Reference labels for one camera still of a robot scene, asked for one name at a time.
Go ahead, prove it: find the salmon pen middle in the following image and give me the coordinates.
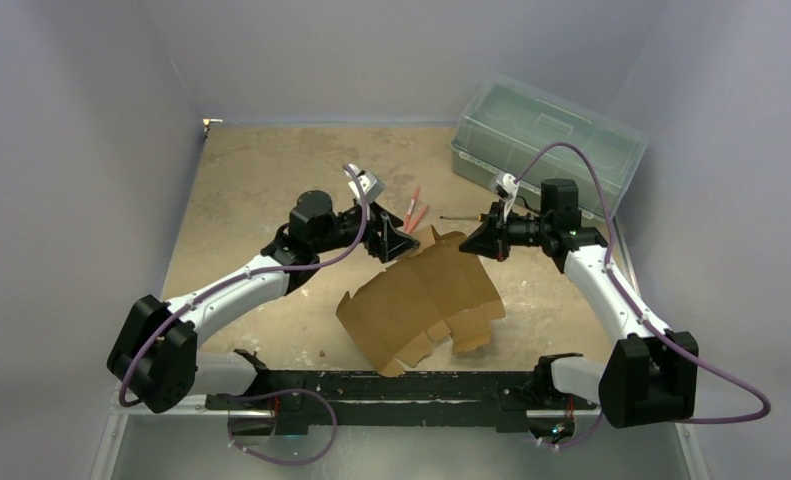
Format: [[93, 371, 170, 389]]
[[406, 205, 429, 234]]

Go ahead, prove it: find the yellow black screwdriver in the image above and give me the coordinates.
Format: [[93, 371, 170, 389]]
[[439, 213, 487, 222]]

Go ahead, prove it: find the brown cardboard box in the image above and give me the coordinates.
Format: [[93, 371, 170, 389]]
[[336, 225, 506, 377]]

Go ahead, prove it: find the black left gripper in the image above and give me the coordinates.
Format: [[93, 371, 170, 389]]
[[312, 198, 417, 262]]

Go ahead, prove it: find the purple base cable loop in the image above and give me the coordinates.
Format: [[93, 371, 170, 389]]
[[226, 389, 338, 468]]

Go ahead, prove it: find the red pen with white label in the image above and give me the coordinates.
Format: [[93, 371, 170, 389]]
[[404, 186, 421, 231]]

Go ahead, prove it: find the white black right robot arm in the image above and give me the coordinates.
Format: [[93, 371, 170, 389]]
[[459, 173, 699, 428]]

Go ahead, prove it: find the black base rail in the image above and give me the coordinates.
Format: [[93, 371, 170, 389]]
[[205, 360, 597, 435]]

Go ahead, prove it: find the clear plastic storage box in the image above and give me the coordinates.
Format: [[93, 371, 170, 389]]
[[451, 77, 648, 220]]

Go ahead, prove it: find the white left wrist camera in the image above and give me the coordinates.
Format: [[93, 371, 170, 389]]
[[348, 170, 385, 204]]

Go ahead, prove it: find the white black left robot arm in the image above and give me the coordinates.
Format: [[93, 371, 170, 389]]
[[107, 190, 419, 413]]

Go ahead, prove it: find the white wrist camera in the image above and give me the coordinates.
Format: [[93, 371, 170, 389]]
[[494, 172, 519, 221], [348, 170, 385, 204]]

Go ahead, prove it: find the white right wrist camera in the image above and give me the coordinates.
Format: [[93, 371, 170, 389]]
[[494, 172, 519, 221]]

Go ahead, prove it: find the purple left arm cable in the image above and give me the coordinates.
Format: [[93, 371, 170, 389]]
[[117, 162, 372, 409]]

